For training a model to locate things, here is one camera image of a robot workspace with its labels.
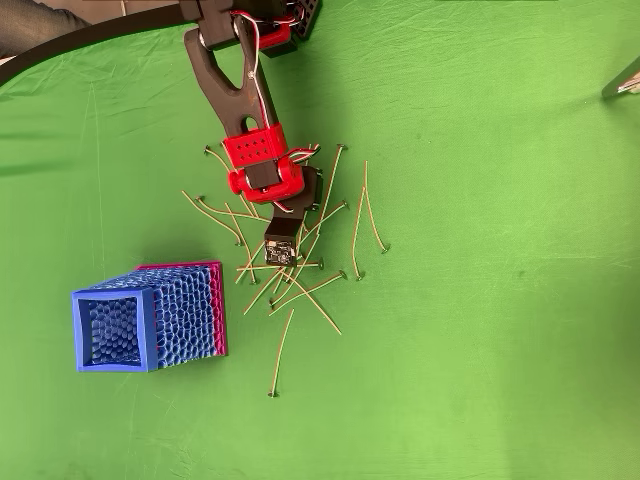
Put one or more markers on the small gripper camera module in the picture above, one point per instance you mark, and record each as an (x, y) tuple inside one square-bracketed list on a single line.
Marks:
[(279, 252)]

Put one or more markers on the green table cloth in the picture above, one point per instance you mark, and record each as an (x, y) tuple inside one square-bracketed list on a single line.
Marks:
[(450, 350)]

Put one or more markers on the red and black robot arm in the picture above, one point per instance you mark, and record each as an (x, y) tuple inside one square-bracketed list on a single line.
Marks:
[(255, 147)]

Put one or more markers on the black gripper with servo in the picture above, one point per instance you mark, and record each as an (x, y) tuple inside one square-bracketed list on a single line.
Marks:
[(314, 190)]

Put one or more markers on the blue lattice basket, magenta base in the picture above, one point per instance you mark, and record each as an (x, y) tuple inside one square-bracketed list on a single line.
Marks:
[(115, 330)]

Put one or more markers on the person in dark clothing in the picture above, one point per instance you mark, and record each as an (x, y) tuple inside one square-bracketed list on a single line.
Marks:
[(30, 25)]

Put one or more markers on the chrome metal stand pole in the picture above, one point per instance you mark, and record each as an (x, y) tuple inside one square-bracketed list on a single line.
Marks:
[(622, 80)]

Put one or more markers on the candle wick with metal base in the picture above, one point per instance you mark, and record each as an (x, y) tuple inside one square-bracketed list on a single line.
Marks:
[(199, 199), (271, 301), (248, 206), (287, 278), (303, 231), (253, 281), (320, 263), (250, 257), (359, 276), (272, 394), (239, 243), (342, 274), (345, 204), (247, 310), (385, 248), (337, 330), (341, 147), (206, 148)]

